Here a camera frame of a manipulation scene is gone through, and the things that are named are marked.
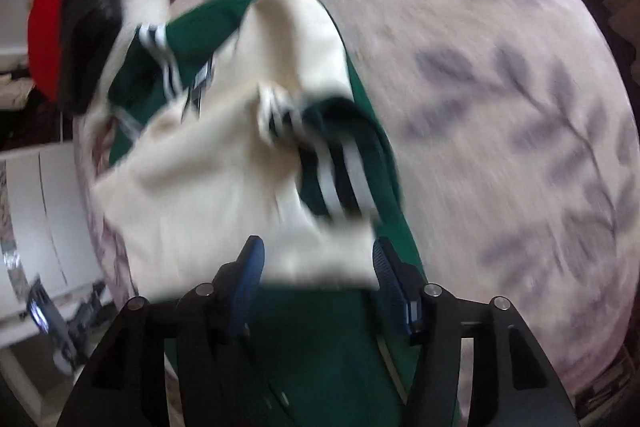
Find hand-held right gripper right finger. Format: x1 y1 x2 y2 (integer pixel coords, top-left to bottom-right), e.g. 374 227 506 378
372 236 582 427

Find white cabinet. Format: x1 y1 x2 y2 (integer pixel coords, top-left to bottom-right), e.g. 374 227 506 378
0 141 110 410

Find pile of clothes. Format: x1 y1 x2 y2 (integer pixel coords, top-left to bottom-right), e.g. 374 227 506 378
0 66 68 150

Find black cloth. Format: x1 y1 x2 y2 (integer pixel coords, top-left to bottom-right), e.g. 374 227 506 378
56 0 127 116

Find floral fleece blanket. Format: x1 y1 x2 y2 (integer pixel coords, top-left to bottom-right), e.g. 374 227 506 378
74 0 637 414

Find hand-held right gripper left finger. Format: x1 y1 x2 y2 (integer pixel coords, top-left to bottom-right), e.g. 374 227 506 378
56 235 266 427

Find green cream varsity jacket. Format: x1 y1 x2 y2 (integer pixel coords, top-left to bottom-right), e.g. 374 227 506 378
92 0 463 427

